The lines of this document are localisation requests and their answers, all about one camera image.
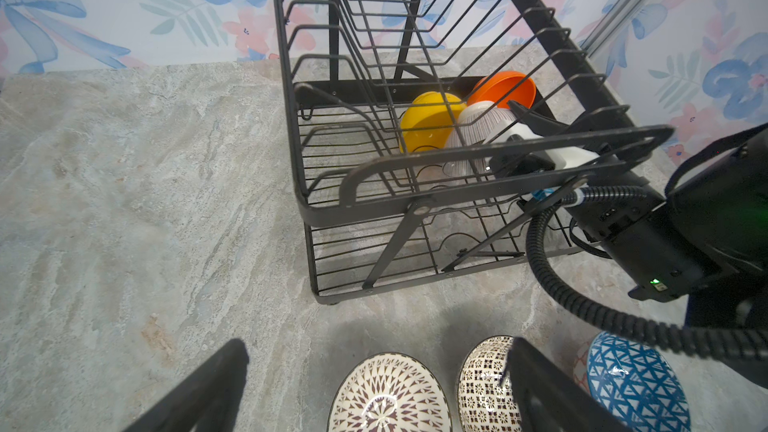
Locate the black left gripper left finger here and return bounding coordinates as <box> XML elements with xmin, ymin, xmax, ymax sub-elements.
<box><xmin>127</xmin><ymin>338</ymin><xmax>249</xmax><ymax>431</ymax></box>

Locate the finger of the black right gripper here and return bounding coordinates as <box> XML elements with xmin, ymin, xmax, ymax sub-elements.
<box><xmin>508</xmin><ymin>101</ymin><xmax>570</xmax><ymax>138</ymax></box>

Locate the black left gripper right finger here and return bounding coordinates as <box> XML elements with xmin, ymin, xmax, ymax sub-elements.
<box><xmin>505</xmin><ymin>337</ymin><xmax>628</xmax><ymax>431</ymax></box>

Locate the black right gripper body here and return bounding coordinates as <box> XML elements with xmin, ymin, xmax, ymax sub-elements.
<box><xmin>515</xmin><ymin>170</ymin><xmax>670</xmax><ymax>265</ymax></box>

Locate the orange plastic bowl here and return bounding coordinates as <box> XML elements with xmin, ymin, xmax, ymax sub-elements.
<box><xmin>467</xmin><ymin>71</ymin><xmax>537</xmax><ymax>108</ymax></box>

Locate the pink ribbed glass bowl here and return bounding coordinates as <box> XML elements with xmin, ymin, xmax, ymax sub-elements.
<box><xmin>442</xmin><ymin>101</ymin><xmax>516</xmax><ymax>178</ymax></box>

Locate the yellow plastic bowl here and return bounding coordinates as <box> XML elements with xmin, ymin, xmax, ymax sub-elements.
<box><xmin>400</xmin><ymin>92</ymin><xmax>466</xmax><ymax>153</ymax></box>

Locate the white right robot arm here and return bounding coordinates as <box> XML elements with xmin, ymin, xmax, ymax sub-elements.
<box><xmin>513</xmin><ymin>105</ymin><xmax>767</xmax><ymax>386</ymax></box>

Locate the white dotted pattern bowl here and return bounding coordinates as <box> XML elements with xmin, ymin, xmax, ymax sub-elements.
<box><xmin>457</xmin><ymin>335</ymin><xmax>522</xmax><ymax>431</ymax></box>

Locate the blue triangle pattern bowl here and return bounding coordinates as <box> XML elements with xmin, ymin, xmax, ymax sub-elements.
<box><xmin>575</xmin><ymin>332</ymin><xmax>692</xmax><ymax>431</ymax></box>

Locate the white brown lattice bowl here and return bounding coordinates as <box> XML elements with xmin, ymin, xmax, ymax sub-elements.
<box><xmin>327</xmin><ymin>352</ymin><xmax>453</xmax><ymax>431</ymax></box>

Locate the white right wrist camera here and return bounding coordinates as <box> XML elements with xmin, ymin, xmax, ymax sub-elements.
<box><xmin>485</xmin><ymin>123</ymin><xmax>598</xmax><ymax>179</ymax></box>

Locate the black wire dish rack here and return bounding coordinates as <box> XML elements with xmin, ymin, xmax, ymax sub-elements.
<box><xmin>272</xmin><ymin>0</ymin><xmax>651</xmax><ymax>305</ymax></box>

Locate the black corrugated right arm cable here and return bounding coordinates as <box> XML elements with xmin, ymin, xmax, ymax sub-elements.
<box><xmin>525</xmin><ymin>184</ymin><xmax>768</xmax><ymax>362</ymax></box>

